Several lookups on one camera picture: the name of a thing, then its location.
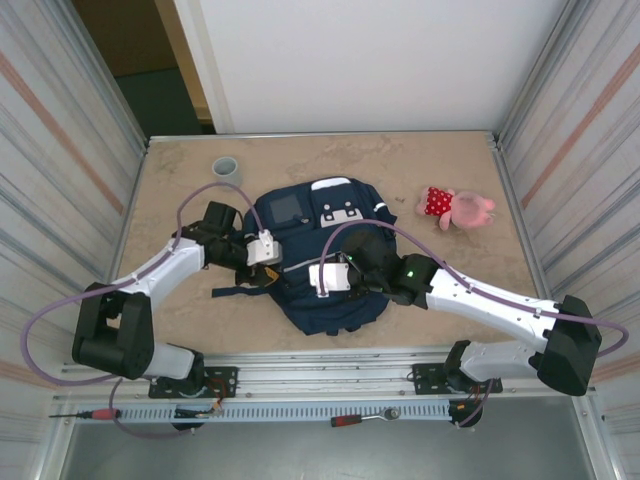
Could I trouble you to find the navy blue backpack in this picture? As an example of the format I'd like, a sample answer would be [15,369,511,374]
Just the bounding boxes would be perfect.
[210,174,399,337]

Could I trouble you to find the grey plastic cup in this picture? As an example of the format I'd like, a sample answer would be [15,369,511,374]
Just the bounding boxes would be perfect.
[212,156,244,187]

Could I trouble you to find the pink plush toy red dress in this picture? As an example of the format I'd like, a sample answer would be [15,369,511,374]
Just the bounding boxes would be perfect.
[417,185,497,232]

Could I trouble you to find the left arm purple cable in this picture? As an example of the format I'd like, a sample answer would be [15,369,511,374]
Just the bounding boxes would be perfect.
[22,180,269,439]

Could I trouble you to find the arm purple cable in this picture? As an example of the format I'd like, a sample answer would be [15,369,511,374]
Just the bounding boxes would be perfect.
[22,180,269,439]
[319,219,631,430]

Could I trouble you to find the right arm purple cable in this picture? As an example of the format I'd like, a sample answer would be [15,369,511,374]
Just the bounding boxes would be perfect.
[319,219,631,430]

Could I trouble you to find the aluminium rail frame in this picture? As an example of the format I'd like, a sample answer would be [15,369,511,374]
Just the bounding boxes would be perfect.
[59,349,599,401]

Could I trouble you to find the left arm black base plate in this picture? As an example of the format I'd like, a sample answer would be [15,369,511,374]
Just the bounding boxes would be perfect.
[149,366,239,399]

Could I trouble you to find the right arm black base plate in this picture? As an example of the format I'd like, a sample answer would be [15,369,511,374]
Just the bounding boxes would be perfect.
[410,363,504,399]

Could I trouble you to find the white slotted cable duct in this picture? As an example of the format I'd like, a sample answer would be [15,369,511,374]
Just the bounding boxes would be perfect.
[119,403,454,424]

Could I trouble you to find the ratchet wrench red handle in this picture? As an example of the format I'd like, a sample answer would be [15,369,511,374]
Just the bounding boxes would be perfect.
[329,407,401,429]

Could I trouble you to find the red handled screwdriver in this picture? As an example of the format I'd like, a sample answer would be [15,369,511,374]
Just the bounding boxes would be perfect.
[48,408,121,421]

